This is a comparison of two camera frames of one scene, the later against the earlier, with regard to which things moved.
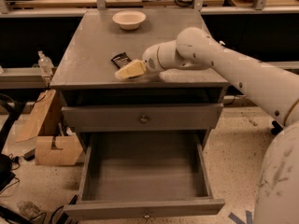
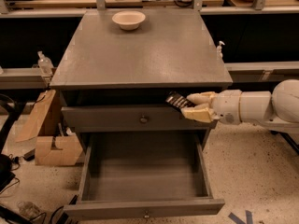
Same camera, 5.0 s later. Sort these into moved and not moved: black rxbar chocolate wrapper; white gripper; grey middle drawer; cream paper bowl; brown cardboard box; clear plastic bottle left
Moved: black rxbar chocolate wrapper; white gripper
Not moved: brown cardboard box; clear plastic bottle left; cream paper bowl; grey middle drawer
